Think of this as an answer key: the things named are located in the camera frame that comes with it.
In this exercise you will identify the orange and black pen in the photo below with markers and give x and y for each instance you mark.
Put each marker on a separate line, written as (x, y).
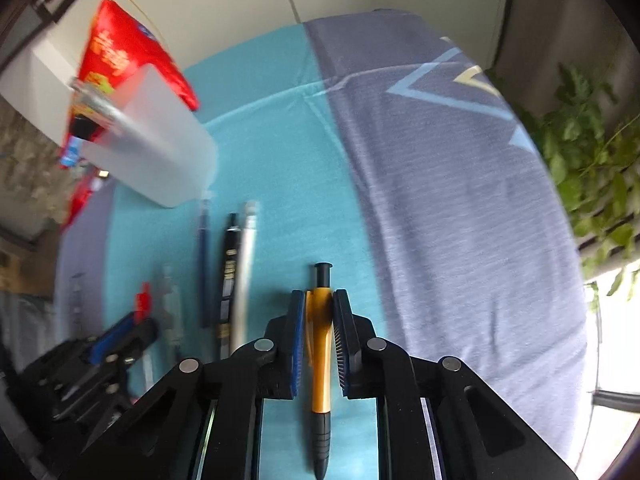
(320, 360)

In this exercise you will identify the blue and teal printed bedsheet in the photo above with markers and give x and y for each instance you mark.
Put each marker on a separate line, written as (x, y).
(440, 240)

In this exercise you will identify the translucent plastic pen holder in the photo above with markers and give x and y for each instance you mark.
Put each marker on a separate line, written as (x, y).
(155, 150)

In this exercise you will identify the green leafy plant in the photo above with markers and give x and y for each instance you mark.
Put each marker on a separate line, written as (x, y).
(590, 160)

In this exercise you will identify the blue gel pen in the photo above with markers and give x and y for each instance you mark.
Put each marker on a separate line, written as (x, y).
(205, 270)

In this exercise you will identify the red-capped pen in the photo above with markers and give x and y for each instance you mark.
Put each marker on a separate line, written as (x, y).
(144, 300)

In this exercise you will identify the clear plastic pen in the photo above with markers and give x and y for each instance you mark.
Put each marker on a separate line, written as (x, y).
(172, 310)

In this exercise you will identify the silver pen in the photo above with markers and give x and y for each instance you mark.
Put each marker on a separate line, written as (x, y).
(245, 270)

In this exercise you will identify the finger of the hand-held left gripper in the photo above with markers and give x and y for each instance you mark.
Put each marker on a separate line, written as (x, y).
(125, 337)

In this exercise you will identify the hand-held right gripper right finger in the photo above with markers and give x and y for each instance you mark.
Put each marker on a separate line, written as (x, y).
(341, 350)

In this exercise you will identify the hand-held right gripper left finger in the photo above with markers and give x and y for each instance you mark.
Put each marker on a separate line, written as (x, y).
(297, 345)

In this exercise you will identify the red triangular tasselled pouch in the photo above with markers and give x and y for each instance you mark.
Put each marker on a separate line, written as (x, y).
(120, 45)

